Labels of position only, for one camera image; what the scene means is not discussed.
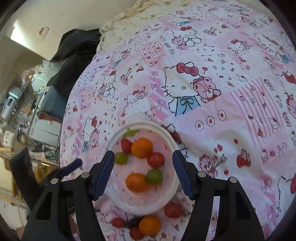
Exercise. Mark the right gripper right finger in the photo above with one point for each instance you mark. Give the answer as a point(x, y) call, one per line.
point(237, 219)

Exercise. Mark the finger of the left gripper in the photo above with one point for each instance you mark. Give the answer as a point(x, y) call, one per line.
point(77, 163)

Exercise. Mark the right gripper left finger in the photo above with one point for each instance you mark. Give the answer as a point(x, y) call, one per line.
point(49, 219)

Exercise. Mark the green grape front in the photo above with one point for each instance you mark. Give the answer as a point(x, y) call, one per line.
point(121, 158)

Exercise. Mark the green grape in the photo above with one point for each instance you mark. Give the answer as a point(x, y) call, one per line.
point(121, 158)
point(154, 177)

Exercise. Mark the cherry tomato with stem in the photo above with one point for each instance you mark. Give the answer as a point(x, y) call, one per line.
point(118, 222)

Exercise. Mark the strawberry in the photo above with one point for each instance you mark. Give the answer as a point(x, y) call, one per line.
point(126, 146)
point(136, 234)

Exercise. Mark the small orange mandarin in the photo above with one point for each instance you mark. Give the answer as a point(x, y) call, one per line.
point(136, 182)

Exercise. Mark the large orange mandarin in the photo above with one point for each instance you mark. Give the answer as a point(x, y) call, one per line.
point(142, 147)

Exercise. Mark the red cherry tomato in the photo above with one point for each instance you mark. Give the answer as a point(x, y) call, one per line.
point(173, 210)
point(155, 159)

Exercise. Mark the dark grape upper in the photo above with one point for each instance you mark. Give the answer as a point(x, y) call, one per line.
point(134, 222)

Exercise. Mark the cluttered white shelf unit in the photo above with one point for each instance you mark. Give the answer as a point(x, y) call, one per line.
point(22, 121)

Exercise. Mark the pink strawberry-pattern plate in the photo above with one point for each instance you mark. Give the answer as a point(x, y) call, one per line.
point(155, 197)

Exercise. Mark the black clothing pile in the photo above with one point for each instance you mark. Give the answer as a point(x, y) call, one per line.
point(76, 50)

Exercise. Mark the Hello Kitty pink bedsheet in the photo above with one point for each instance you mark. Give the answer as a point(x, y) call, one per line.
point(220, 78)

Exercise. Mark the cream blanket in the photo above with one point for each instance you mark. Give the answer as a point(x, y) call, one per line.
point(131, 20)

